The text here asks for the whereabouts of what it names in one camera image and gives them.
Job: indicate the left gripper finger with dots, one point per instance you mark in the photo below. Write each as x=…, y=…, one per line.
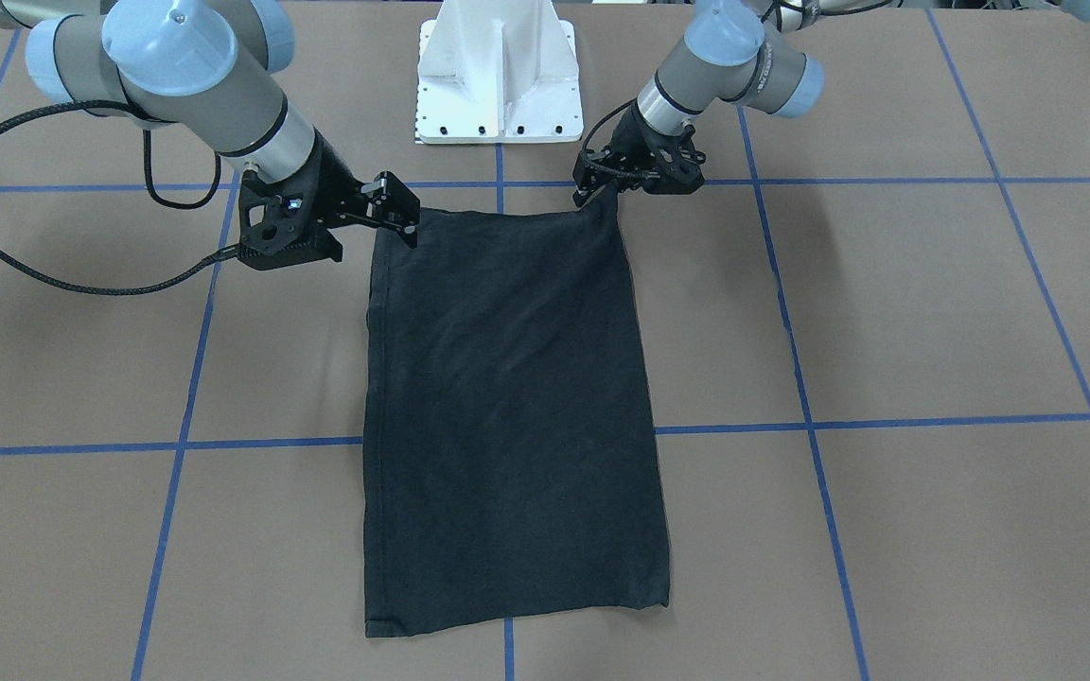
x=585, y=193

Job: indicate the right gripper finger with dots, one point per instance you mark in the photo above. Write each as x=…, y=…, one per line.
x=407, y=230

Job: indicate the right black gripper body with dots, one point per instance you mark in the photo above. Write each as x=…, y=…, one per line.
x=329, y=171

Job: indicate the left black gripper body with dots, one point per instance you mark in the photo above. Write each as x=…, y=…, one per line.
x=633, y=135

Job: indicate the black graphic t-shirt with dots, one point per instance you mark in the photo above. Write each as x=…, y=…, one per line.
x=509, y=460

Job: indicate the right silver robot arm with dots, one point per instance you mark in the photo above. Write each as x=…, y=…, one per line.
x=210, y=66

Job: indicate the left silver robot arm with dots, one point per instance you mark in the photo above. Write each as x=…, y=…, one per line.
x=739, y=53

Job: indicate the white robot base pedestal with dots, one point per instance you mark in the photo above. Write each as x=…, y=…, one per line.
x=497, y=72

